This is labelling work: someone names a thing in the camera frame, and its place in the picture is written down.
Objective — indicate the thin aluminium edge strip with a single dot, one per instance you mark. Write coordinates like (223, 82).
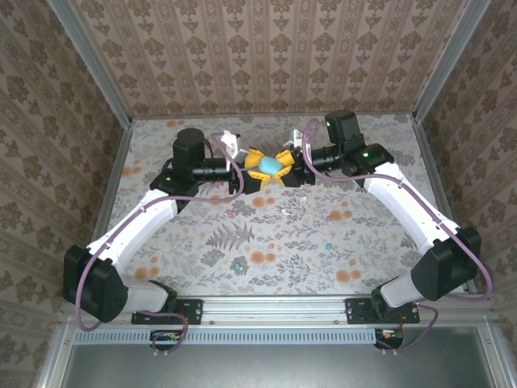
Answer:
(262, 117)

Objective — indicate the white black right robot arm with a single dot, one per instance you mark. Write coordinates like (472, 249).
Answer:
(408, 210)

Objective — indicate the small black controller box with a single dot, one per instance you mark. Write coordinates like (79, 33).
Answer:
(389, 337)
(165, 337)

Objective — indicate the aluminium floor rail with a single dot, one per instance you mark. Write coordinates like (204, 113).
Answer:
(430, 161)
(116, 169)

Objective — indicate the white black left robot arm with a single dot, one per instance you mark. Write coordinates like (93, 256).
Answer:
(141, 226)

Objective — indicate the grey metal sheet panel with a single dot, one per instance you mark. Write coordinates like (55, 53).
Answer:
(262, 368)

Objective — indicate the wide aluminium extrusion beam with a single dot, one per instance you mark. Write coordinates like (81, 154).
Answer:
(274, 309)

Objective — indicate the aluminium corner post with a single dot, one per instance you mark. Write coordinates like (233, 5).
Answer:
(94, 64)
(449, 60)

